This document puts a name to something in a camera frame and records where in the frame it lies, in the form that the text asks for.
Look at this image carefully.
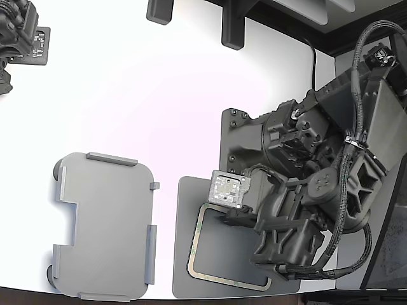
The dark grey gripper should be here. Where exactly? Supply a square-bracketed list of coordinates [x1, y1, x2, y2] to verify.
[217, 165, 326, 281]

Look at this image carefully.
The thin rectangular adhesive frame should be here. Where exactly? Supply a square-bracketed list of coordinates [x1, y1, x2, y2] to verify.
[187, 203, 273, 292]

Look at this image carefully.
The grey raised holder plate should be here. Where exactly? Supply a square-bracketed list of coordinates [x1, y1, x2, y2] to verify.
[46, 151, 160, 302]

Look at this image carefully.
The dark grey flat mat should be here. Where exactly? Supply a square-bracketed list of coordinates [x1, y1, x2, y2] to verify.
[172, 175, 301, 299]

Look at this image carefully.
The black-edged speckled panel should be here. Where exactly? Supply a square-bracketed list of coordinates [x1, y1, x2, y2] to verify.
[361, 149, 407, 290]

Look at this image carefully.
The light grey panel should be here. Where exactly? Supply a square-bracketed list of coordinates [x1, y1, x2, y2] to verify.
[327, 0, 357, 13]
[268, 0, 329, 27]

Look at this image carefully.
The silver wrist camera board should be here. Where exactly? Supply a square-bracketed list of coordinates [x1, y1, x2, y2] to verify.
[208, 170, 252, 210]

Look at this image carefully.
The dark grey robot base plate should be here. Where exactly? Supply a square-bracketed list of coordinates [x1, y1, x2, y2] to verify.
[218, 107, 266, 175]

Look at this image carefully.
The black braided cable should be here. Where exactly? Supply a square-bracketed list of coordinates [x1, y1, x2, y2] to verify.
[276, 142, 373, 281]
[351, 18, 407, 147]

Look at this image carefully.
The thin black power cable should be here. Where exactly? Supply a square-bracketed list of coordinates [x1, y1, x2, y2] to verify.
[300, 36, 319, 92]

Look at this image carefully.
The dark grey bracket post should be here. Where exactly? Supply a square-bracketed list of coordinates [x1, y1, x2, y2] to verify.
[221, 0, 246, 51]

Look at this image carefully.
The grey bracket block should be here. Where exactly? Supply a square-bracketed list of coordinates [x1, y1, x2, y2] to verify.
[146, 0, 175, 25]

